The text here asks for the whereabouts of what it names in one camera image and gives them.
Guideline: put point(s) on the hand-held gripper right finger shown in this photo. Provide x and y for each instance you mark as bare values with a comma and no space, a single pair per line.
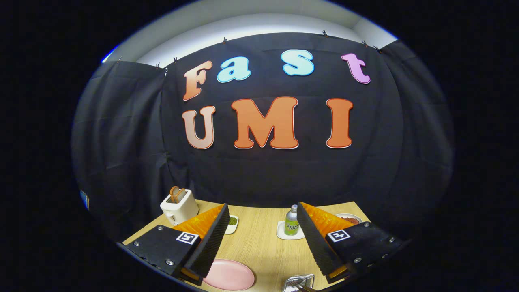
315,243

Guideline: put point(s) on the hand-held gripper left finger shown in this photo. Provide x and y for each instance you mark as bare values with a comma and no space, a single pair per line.
211,243

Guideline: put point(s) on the white divided snack dish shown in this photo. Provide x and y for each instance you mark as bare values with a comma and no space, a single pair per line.
233,229

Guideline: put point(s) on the green soda bottle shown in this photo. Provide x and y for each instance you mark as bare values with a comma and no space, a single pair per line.
291,225

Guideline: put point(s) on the green beans pile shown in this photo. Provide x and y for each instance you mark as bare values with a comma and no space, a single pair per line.
232,221

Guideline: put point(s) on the white square coaster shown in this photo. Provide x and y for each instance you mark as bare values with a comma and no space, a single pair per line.
280,233

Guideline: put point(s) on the pink round plate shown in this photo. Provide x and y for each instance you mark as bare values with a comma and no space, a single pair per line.
231,275

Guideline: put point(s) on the white oval plate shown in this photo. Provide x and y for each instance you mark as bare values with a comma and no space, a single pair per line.
344,215

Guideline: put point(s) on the cream white toaster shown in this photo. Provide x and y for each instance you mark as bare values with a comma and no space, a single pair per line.
182,211

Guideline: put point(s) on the red-brown meat piece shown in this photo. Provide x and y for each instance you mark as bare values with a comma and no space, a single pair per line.
352,220

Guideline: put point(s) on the brown toast slice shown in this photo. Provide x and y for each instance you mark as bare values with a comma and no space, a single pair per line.
181,195
174,194

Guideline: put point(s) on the row of small cloth clips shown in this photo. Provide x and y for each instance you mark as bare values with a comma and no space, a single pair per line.
224,40

